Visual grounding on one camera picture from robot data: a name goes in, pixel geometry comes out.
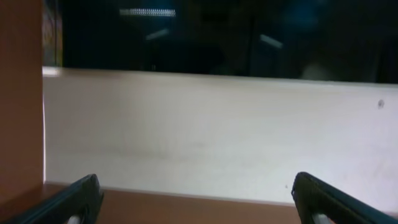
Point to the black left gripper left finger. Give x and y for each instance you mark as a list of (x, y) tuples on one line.
[(82, 199)]

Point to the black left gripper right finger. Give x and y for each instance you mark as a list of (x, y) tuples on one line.
[(318, 202)]

